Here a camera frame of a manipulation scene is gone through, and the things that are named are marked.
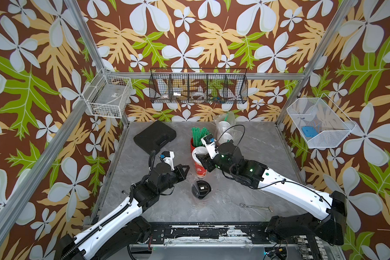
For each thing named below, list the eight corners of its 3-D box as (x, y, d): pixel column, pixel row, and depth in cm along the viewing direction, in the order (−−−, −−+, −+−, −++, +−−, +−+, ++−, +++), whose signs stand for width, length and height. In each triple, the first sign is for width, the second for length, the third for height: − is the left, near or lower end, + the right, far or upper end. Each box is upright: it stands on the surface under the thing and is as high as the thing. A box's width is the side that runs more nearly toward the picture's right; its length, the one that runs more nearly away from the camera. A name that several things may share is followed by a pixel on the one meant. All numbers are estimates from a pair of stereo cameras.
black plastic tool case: (134, 142, 110) (131, 137, 106) (158, 124, 122) (156, 119, 117) (153, 157, 103) (151, 152, 98) (177, 136, 114) (176, 131, 110)
